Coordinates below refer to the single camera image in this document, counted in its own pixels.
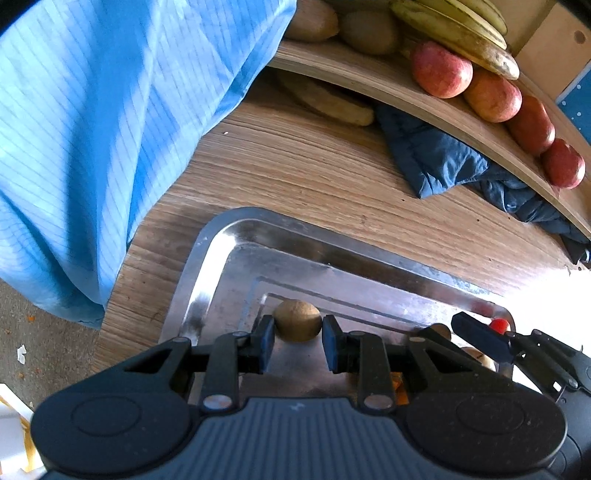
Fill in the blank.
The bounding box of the pale red apple left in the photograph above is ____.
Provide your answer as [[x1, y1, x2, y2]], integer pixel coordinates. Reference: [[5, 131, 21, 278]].
[[411, 41, 474, 99]]

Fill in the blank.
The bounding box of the brown kiwi fruit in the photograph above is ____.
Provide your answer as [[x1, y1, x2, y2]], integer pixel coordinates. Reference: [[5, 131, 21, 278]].
[[339, 10, 400, 56], [284, 0, 339, 43]]

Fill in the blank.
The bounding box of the red apple far right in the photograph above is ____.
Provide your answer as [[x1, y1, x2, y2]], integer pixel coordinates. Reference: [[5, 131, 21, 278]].
[[540, 138, 586, 189]]

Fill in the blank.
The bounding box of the red cherry tomato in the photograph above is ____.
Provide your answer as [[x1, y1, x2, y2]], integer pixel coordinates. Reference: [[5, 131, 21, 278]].
[[489, 318, 511, 335]]

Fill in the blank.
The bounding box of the blue white-dotted fabric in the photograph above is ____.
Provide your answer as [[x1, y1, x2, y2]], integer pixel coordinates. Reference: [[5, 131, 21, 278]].
[[556, 62, 591, 142]]

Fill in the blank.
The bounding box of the bunch of yellow bananas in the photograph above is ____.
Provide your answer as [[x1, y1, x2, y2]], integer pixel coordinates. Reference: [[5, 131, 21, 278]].
[[391, 1, 520, 80]]

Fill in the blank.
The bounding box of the stainless steel tray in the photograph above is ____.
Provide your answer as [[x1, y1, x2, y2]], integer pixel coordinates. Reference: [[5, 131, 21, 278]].
[[160, 208, 521, 415]]

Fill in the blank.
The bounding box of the light blue fabric garment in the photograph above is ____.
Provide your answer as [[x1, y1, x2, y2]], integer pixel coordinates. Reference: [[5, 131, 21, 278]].
[[1, 1, 297, 329]]

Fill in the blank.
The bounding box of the tan round longan near cloth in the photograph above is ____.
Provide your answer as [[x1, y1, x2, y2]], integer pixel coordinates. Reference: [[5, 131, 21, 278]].
[[430, 323, 452, 341]]

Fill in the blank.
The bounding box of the red yellow apple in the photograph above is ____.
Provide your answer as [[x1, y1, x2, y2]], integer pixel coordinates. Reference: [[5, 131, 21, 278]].
[[463, 68, 522, 123]]

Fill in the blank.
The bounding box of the curved wooden shelf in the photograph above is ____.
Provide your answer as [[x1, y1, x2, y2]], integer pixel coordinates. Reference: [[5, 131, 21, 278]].
[[270, 37, 590, 237]]

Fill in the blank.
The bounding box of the tan round longan fruit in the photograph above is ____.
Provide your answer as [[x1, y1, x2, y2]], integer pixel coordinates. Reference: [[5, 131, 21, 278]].
[[273, 299, 322, 342]]

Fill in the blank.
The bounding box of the dark red apple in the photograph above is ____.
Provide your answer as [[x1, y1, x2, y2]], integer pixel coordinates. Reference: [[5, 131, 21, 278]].
[[505, 95, 556, 157]]

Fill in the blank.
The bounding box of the dark blue crumpled cloth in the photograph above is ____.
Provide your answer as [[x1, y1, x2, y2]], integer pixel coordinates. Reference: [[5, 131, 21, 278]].
[[376, 104, 590, 265]]

